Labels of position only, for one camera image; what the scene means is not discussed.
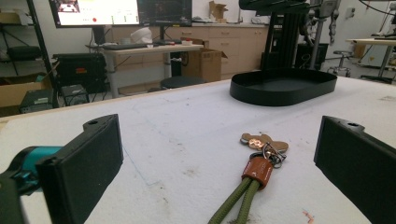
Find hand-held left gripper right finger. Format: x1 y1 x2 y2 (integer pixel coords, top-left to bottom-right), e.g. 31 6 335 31
313 115 396 224

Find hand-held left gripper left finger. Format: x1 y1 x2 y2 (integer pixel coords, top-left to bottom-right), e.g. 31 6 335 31
0 113 124 224

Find green cord keychain with charm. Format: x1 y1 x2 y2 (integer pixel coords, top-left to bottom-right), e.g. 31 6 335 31
207 133 290 224

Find black oval tray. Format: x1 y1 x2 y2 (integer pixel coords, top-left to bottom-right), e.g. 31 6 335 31
229 67 338 107

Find black equipment case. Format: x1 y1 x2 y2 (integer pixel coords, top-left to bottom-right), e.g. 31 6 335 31
51 52 107 94

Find large cardboard box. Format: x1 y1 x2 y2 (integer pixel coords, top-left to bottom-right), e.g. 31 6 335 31
0 72 53 118

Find metal stool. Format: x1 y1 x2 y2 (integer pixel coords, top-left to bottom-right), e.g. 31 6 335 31
326 49 354 78

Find black keyboard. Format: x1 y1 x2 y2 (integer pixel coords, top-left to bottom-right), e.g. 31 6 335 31
102 42 150 51

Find black shelf rack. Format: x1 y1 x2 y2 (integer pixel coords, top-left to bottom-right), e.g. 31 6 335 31
0 0 60 110

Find light wooden desk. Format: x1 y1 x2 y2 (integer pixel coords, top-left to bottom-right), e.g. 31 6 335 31
86 43 205 99

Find white folded cloth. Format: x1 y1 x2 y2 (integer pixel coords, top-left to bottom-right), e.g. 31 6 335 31
130 26 153 45

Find black metal stand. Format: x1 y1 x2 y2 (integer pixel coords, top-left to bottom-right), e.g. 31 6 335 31
238 0 312 72

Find computer monitor with bright screen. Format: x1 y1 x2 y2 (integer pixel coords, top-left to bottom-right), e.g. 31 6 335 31
49 0 141 29

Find open cardboard box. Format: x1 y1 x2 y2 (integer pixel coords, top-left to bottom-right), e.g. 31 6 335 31
180 37 228 83

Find wooden cabinet row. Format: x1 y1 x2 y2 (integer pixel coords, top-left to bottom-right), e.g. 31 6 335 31
106 23 270 81

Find dark computer monitor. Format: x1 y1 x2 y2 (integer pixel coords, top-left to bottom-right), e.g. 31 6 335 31
136 0 193 27

